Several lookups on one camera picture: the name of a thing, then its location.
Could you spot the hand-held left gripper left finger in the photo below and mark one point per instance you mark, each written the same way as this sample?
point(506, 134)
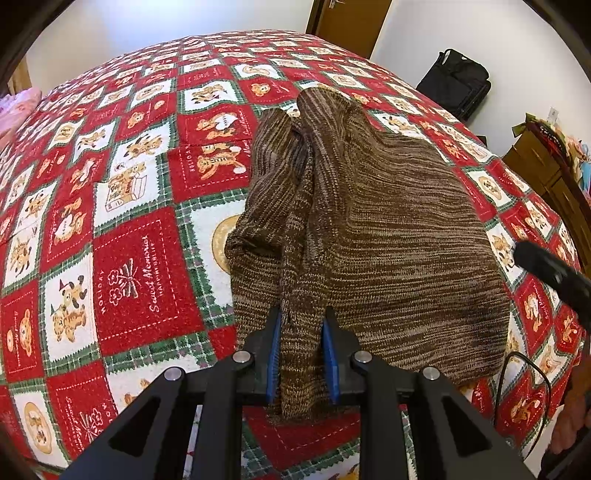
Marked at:
point(273, 360)

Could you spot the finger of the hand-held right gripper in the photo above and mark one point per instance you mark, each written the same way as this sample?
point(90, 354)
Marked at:
point(549, 272)

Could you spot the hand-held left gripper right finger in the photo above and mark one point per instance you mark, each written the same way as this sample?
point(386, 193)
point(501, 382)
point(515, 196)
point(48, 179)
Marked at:
point(330, 364)

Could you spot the brown knitted sweater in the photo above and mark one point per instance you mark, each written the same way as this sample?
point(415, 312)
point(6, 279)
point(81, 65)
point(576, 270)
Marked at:
point(392, 230)

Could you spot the person's right forearm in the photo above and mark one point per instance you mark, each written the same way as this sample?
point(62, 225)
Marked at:
point(575, 410)

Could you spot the brown wooden cabinet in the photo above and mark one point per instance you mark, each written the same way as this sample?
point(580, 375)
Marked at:
point(549, 180)

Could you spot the pile of colourful packets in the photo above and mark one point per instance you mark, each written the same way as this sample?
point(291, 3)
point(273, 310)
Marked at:
point(565, 143)

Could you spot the red bear printed blanket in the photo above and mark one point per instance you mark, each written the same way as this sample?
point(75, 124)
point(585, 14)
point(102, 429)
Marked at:
point(138, 258)

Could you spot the black bag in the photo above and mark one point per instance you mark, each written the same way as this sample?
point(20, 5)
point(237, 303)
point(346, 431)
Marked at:
point(455, 83)

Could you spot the brown wooden door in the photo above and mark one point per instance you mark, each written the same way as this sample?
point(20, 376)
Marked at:
point(353, 23)

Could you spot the pink pillow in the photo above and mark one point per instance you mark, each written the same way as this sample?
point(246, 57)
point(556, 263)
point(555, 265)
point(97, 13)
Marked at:
point(16, 113)

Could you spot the white wall switch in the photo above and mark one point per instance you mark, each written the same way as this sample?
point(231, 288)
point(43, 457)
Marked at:
point(553, 114)

